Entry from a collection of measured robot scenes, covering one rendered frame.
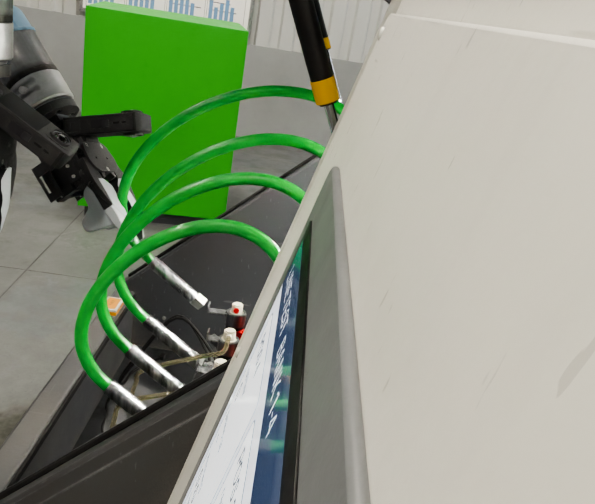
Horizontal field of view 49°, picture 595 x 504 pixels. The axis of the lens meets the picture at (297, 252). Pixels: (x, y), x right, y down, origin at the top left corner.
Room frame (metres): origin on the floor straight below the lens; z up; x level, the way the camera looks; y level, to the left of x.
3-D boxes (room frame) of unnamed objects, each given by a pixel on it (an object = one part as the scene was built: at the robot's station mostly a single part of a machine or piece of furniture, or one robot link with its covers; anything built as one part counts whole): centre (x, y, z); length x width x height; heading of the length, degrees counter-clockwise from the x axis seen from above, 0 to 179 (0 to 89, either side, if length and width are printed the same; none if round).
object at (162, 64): (4.45, 1.07, 0.65); 0.95 x 0.86 x 1.30; 102
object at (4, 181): (0.73, 0.38, 1.24); 0.06 x 0.03 x 0.09; 91
